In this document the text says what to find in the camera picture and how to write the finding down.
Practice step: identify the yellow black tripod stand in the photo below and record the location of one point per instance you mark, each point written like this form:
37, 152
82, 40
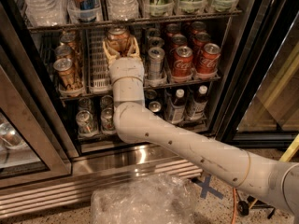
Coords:
249, 204

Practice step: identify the blue pepsi can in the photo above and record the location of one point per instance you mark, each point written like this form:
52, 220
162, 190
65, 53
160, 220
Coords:
150, 95
155, 106

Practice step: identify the front left clear green can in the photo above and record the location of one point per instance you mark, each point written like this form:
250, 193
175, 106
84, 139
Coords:
86, 124

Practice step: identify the clear water bottle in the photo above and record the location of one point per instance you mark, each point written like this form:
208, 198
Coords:
122, 10
46, 12

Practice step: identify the right brown juice bottle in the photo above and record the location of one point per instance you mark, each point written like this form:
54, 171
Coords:
197, 103

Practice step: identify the back right red cola can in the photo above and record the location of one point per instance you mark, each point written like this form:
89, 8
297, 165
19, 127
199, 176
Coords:
196, 27

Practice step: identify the empty white wire can tray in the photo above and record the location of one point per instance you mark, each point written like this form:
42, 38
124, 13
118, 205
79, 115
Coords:
99, 78

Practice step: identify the left brown juice bottle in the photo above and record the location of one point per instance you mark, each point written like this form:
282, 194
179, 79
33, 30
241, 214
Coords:
176, 107

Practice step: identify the left clear water bottle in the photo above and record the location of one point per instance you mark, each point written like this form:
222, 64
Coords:
46, 12

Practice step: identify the front left red cola can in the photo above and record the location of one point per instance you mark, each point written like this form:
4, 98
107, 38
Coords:
182, 63

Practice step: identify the gold can row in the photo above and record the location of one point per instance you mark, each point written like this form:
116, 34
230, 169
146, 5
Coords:
64, 51
68, 74
71, 39
117, 38

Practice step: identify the open glass fridge door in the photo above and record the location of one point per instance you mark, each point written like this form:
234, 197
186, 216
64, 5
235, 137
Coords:
259, 103

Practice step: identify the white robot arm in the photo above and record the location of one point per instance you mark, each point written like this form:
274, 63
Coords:
237, 167

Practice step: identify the slim silver can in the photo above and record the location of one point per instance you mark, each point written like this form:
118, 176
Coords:
156, 61
156, 42
152, 32

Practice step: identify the back right blue pepsi can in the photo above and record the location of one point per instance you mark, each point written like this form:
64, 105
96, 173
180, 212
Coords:
150, 95

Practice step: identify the blue red bull can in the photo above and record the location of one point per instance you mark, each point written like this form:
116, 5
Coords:
83, 10

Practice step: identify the left closed fridge door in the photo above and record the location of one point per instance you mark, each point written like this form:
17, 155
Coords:
33, 152

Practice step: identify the middle left red cola can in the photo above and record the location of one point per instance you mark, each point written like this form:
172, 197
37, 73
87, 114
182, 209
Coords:
178, 41

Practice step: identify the front slim silver can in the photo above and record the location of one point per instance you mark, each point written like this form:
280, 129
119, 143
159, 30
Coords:
156, 61

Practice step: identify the front right blue pepsi can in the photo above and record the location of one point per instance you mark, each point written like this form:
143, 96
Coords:
155, 106

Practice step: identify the blue tape cross mark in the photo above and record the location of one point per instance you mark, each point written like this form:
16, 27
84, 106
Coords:
206, 188

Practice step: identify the brown juice bottle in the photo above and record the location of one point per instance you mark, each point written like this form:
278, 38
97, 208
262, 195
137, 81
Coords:
176, 107
197, 103

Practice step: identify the back slim silver can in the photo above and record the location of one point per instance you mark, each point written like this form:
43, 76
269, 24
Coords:
152, 32

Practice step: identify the middle right red cola can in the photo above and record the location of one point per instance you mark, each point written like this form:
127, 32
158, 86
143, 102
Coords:
199, 40

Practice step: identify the stainless steel fridge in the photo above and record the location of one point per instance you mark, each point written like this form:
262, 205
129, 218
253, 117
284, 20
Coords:
102, 160

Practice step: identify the back left red cola can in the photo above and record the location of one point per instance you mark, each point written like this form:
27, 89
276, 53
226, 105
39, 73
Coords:
171, 29

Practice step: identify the front right orange cola can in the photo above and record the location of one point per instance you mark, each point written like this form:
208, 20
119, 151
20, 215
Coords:
208, 58

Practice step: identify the red cola can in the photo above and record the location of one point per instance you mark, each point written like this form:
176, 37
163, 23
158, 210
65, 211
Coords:
196, 27
178, 41
182, 63
171, 29
199, 40

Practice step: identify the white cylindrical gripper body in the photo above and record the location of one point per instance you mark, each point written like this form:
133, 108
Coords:
126, 68

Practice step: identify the back left clear can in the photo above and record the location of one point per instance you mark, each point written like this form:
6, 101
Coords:
85, 104

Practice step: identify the middle slim silver can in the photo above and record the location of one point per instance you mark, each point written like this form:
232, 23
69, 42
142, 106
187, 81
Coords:
156, 42

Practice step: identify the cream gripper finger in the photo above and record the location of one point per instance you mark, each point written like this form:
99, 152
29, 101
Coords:
111, 54
133, 51

